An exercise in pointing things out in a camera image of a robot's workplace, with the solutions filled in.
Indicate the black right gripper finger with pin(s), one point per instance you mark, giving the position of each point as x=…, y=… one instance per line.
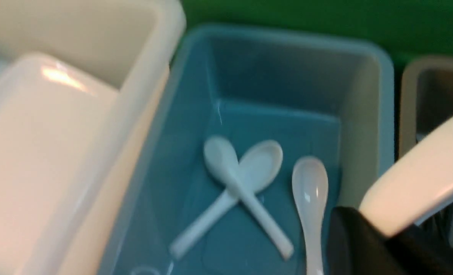
x=355, y=247

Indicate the white ceramic spoon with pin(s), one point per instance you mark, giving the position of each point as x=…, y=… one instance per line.
x=256, y=170
x=415, y=187
x=192, y=234
x=310, y=187

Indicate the top white square plate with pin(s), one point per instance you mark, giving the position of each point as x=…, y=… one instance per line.
x=50, y=113

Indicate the teal plastic bin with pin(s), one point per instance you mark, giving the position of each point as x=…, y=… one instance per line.
x=318, y=95

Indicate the brown plastic bin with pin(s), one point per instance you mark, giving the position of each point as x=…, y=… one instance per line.
x=426, y=101

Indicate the large white plastic bin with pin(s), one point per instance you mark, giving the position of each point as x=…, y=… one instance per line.
x=128, y=45

